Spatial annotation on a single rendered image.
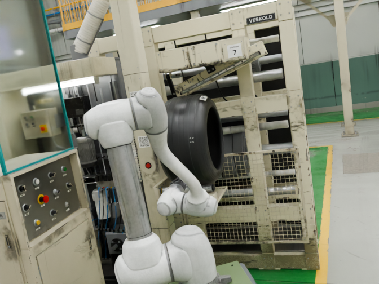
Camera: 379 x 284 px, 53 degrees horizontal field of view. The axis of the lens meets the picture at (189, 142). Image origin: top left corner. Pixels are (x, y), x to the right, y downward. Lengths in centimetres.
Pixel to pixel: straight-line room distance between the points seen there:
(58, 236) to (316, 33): 1010
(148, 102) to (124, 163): 25
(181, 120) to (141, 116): 73
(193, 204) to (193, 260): 34
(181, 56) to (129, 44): 37
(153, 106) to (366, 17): 1028
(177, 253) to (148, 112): 56
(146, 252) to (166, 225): 108
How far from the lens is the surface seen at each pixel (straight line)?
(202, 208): 181
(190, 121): 216
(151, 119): 150
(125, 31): 246
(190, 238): 153
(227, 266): 183
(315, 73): 1140
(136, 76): 243
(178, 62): 259
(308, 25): 1150
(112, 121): 147
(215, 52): 253
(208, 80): 268
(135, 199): 151
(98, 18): 290
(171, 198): 184
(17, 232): 203
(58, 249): 220
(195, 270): 156
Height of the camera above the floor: 158
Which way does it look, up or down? 10 degrees down
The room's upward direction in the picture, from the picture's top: 9 degrees counter-clockwise
